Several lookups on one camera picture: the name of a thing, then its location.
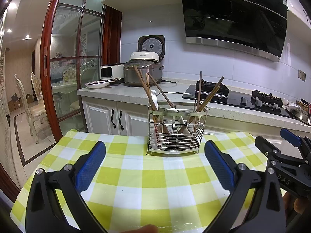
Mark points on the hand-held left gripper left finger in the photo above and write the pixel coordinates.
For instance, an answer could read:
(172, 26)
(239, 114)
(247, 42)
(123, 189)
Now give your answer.
(91, 165)

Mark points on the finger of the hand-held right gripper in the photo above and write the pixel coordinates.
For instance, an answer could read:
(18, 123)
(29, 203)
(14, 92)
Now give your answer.
(290, 137)
(264, 145)

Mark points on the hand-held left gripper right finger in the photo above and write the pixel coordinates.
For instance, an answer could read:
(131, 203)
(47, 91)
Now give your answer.
(220, 166)

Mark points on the white ceramic spoon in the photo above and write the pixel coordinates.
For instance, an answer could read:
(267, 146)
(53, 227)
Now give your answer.
(154, 102)
(183, 124)

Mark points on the brown wooden chopstick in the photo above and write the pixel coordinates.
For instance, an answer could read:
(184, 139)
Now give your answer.
(160, 89)
(143, 88)
(199, 89)
(217, 90)

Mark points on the red patterned wooden chopstick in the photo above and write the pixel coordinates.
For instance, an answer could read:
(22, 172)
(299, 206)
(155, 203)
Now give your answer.
(147, 85)
(221, 80)

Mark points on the person's right hand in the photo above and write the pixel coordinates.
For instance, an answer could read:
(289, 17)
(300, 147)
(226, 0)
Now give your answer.
(289, 202)

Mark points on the person's left hand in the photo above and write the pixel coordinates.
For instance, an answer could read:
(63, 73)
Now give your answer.
(143, 229)

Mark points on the grey hob knob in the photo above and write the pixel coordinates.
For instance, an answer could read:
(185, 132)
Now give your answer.
(259, 103)
(243, 100)

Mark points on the black burner grate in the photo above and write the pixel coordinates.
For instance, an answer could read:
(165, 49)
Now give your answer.
(223, 91)
(267, 98)

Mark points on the white base cabinet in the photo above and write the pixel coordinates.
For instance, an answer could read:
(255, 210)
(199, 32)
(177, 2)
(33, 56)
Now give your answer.
(97, 116)

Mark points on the black glass hob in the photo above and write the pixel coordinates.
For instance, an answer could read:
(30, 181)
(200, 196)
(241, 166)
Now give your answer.
(235, 102)

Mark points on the speckled stone countertop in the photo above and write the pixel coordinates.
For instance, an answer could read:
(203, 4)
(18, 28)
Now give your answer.
(116, 93)

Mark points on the white plate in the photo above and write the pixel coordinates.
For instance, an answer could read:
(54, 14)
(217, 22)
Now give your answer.
(97, 85)

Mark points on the white dining table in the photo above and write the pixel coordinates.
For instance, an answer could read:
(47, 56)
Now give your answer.
(64, 87)

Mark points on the white carved dining chair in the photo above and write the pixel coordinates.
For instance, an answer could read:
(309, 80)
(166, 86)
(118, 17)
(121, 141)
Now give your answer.
(38, 94)
(88, 66)
(23, 106)

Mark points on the cardboard box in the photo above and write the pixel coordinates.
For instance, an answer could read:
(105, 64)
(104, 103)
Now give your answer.
(14, 103)
(28, 98)

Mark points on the white small oven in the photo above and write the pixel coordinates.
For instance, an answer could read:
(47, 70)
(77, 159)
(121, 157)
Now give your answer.
(111, 71)

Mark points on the silver multicooker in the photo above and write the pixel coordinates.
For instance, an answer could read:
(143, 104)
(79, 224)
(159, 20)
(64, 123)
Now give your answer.
(131, 75)

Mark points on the red wooden sliding glass door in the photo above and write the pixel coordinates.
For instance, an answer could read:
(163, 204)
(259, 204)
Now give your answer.
(49, 53)

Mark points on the white domed appliance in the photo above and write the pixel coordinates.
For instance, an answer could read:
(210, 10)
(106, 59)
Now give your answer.
(144, 57)

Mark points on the white carved partition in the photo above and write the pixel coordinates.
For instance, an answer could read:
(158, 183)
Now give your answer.
(3, 77)

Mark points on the black range hood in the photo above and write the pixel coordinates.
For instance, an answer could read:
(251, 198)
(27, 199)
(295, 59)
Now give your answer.
(233, 17)

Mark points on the wall socket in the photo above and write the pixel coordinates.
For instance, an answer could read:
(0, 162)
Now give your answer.
(302, 75)

